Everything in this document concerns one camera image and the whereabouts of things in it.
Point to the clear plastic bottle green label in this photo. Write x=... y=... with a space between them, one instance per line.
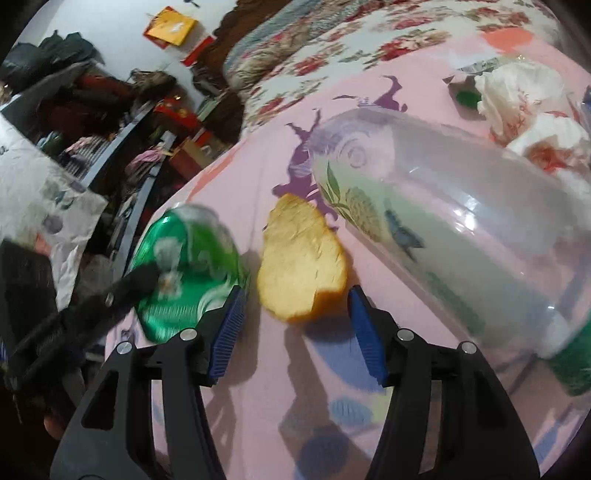
x=461 y=207

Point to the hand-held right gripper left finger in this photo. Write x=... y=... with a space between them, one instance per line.
x=228 y=337

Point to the yellow red wall hanging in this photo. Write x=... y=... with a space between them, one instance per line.
x=171 y=26

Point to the green bottle cap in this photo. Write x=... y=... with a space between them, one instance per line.
x=468 y=98

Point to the white plastic bag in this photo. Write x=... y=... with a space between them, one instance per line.
x=37 y=194

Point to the crumpled white printed tissue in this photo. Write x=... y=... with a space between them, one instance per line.
x=554 y=143
x=517 y=92

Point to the pink cloth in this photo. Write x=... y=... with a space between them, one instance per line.
x=145 y=159

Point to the dark wooden headboard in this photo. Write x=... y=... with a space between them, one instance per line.
x=231 y=27

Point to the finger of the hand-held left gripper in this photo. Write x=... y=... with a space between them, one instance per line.
x=106 y=300

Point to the red box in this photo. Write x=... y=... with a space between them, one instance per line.
x=175 y=113

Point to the pile of dark clothes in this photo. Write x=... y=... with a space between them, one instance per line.
x=69 y=50

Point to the yellow bread piece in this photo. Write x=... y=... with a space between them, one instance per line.
x=300 y=263

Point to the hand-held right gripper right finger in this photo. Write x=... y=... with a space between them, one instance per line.
x=367 y=337

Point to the red paper strip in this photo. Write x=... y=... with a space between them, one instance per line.
x=198 y=50

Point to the floral quilt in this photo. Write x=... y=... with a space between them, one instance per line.
x=351 y=46

